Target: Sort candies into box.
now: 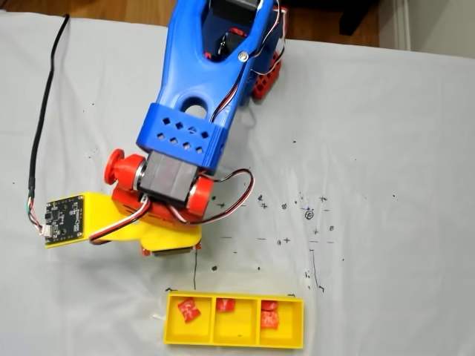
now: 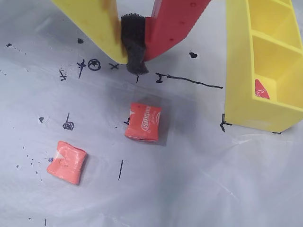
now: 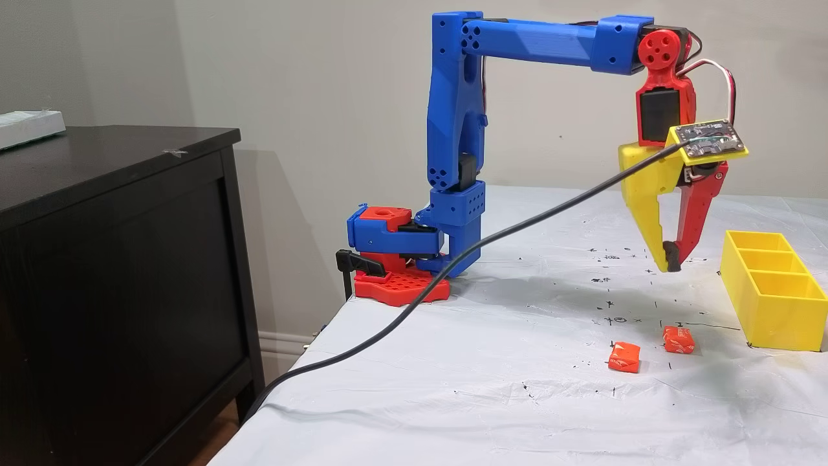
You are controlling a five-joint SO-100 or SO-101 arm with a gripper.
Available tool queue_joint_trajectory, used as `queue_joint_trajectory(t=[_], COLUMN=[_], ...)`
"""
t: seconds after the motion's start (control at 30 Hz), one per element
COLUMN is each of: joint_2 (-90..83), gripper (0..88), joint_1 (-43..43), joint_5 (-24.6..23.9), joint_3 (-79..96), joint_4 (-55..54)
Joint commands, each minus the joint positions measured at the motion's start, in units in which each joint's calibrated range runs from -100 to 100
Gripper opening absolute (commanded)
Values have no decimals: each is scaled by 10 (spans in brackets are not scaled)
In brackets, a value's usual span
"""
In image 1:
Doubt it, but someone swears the orange Starburst candy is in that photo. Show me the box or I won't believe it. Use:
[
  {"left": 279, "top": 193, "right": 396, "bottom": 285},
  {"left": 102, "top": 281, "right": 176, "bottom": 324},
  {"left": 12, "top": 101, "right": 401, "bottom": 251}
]
[{"left": 259, "top": 309, "right": 280, "bottom": 329}]

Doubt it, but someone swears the yellow three-compartment box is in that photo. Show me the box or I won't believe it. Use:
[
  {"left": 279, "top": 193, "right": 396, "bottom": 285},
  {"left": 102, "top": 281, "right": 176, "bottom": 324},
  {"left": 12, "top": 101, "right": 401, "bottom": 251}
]
[{"left": 162, "top": 291, "right": 305, "bottom": 350}]

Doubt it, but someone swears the white plastic table cover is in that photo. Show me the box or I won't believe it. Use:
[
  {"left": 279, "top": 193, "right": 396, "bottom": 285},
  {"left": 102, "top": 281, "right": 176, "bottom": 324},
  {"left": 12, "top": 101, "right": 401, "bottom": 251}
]
[{"left": 0, "top": 10, "right": 475, "bottom": 356}]

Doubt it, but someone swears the white baseboard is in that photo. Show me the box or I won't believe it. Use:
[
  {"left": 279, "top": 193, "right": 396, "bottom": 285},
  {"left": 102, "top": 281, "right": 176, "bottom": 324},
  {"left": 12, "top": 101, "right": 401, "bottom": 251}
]
[{"left": 392, "top": 0, "right": 412, "bottom": 52}]

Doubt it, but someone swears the red white black servo wire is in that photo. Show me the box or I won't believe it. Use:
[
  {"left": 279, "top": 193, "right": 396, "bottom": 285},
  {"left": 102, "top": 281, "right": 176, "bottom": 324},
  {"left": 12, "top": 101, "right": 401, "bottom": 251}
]
[
  {"left": 88, "top": 198, "right": 153, "bottom": 245},
  {"left": 192, "top": 168, "right": 256, "bottom": 225},
  {"left": 209, "top": 0, "right": 289, "bottom": 123}
]

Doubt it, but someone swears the camera circuit board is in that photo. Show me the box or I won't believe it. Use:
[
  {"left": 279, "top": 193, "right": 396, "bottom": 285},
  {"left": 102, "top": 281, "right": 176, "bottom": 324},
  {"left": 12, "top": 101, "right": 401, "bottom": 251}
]
[{"left": 43, "top": 191, "right": 92, "bottom": 250}]

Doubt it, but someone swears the black camera cable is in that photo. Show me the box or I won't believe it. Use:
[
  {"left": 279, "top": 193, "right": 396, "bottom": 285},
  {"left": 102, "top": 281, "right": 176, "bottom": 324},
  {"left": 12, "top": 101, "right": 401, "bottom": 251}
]
[{"left": 24, "top": 13, "right": 71, "bottom": 238}]

